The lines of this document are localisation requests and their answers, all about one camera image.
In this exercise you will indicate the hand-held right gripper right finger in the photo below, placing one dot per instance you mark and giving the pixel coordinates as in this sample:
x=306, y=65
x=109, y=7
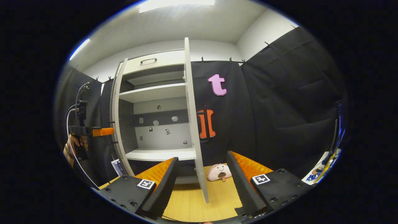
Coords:
x=242, y=186

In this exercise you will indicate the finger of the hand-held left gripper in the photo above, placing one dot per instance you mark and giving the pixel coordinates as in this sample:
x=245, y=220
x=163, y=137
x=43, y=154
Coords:
x=104, y=132

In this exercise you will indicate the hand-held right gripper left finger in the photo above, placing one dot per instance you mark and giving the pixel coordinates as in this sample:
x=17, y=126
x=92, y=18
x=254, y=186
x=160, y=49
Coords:
x=164, y=189

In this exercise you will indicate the cream cabinet door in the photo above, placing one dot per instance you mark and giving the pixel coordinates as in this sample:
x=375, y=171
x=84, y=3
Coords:
x=192, y=124
x=116, y=124

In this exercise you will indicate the grey double-door shoe cabinet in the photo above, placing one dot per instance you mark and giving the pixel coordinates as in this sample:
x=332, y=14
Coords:
x=146, y=107

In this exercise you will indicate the white cabinet shelf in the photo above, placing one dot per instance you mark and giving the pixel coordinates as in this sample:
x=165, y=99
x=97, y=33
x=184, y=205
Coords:
x=158, y=154
x=152, y=91

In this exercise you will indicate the black backdrop cloth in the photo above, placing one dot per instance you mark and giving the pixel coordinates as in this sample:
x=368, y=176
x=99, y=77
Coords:
x=96, y=96
x=279, y=109

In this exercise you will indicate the pink smiling plush toy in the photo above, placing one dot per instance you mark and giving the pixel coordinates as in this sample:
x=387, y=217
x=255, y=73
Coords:
x=217, y=172

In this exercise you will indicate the white and blue booklet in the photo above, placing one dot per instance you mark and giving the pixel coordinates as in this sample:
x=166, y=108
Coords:
x=118, y=168

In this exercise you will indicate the colourful printed sheet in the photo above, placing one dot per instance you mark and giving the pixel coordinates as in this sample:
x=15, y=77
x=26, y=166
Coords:
x=320, y=171

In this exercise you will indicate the large ceiling light panel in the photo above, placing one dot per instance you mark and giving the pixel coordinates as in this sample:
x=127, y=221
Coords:
x=174, y=4

